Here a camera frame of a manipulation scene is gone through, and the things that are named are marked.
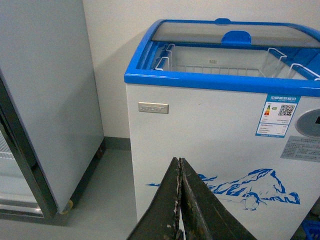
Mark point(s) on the glass freezer sliding lid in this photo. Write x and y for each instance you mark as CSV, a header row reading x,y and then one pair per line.
x,y
235,33

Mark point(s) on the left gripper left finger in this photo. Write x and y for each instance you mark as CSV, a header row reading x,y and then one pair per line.
x,y
161,221

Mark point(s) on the white wire freezer basket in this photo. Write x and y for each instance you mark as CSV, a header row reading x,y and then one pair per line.
x,y
268,63

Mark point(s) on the round grey control panel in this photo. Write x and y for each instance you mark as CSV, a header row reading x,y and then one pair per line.
x,y
308,124

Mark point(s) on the silver brand badge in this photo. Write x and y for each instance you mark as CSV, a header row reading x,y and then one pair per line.
x,y
157,108

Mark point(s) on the white chest freezer blue rim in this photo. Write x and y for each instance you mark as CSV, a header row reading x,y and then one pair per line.
x,y
212,123

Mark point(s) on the blue plastic shopping basket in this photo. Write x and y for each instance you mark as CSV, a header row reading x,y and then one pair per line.
x,y
311,229

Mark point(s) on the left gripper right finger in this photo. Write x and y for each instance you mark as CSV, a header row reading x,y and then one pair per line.
x,y
204,216

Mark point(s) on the energy label sticker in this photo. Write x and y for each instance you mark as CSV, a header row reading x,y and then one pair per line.
x,y
277,115

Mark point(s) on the grey instruction sticker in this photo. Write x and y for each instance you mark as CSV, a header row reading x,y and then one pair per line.
x,y
302,149

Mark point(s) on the grey upright display fridge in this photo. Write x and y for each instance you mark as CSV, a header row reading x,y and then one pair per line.
x,y
51,132

